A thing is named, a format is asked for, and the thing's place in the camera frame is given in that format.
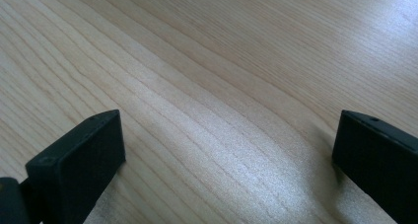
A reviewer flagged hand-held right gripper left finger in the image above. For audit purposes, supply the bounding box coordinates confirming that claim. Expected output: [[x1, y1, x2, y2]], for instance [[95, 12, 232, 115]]
[[20, 109, 126, 224]]

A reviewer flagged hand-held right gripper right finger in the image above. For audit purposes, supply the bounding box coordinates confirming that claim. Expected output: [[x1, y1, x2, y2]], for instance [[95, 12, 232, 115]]
[[331, 110, 418, 224]]

